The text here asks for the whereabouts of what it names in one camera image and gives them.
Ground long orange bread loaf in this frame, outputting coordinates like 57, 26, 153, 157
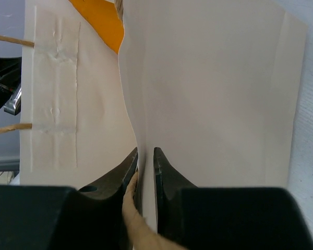
70, 0, 124, 53

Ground metal tongs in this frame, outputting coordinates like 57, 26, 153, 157
4, 84, 22, 116

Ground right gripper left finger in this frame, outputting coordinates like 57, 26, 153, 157
79, 148, 138, 200

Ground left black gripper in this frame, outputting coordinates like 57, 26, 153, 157
0, 57, 21, 109

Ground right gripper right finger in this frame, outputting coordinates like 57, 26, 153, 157
153, 147, 199, 235

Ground beige paper bag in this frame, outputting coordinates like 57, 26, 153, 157
0, 0, 310, 250

